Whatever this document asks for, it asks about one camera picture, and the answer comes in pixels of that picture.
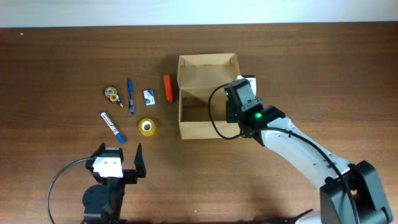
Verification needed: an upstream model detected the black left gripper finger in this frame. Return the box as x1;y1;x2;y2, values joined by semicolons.
134;143;147;178
90;142;106;158

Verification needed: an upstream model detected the brown cardboard box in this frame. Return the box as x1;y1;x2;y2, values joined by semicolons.
177;54;241;139

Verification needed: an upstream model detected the white blue staples box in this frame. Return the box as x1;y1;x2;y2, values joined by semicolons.
143;90;155;106

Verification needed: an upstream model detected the orange stapler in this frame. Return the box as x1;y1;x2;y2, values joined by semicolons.
163;75;174;103

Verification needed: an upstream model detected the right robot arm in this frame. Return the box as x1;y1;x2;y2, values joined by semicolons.
224;79;393;224

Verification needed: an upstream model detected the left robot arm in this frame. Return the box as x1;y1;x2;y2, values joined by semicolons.
82;143;146;224

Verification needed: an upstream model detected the white blue marker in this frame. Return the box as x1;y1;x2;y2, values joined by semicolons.
100;111;126;144

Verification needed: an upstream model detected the yellow tape roll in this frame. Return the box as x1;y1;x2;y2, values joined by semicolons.
139;118;156;137

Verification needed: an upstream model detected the yellow correction tape dispenser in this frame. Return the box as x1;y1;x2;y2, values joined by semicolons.
104;86;123;108

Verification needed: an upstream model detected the blue pen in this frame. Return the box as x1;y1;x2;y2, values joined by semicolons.
127;79;134;115

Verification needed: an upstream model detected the left black cable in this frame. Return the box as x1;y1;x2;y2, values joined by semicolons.
46;157;96;224

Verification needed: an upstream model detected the black cable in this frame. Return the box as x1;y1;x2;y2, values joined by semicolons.
46;157;96;224
207;82;361;224

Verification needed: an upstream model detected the right black cable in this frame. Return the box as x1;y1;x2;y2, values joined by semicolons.
207;82;361;224

